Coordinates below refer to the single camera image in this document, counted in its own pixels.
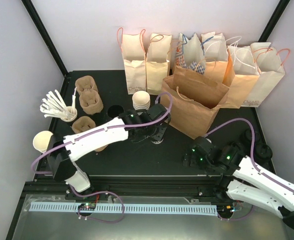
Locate black white paper cup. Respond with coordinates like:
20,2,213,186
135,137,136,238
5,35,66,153
152,139,163,145

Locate brown kraft paper bag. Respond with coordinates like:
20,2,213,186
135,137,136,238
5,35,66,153
162,66,229,139

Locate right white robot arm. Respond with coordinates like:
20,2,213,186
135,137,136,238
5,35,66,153
183,136,294,230

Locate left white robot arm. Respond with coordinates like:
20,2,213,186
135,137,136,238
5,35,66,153
46,103,171,200

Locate white paper cup stack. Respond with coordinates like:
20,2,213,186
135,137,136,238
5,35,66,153
132,90,150,110

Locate stacked pulp cup carriers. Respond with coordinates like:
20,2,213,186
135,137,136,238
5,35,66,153
75,75,103,115

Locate cream paper bag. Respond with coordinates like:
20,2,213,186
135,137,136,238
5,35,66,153
146,33,172,95

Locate blue patterned paper bag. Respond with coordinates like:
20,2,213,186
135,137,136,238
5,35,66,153
174,33,206,75

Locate orange white paper bag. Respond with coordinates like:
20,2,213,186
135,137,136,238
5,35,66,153
201,31,229,83

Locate cup of white stirrers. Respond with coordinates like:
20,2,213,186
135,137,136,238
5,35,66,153
39,89,77,123

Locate tilted paper cup stack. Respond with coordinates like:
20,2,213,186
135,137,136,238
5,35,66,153
32,130,53,153

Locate white cream logo bag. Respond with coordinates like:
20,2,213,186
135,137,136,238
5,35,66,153
242,42,291,108

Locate white slotted cable duct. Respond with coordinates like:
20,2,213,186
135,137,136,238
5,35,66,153
29,202,218,217

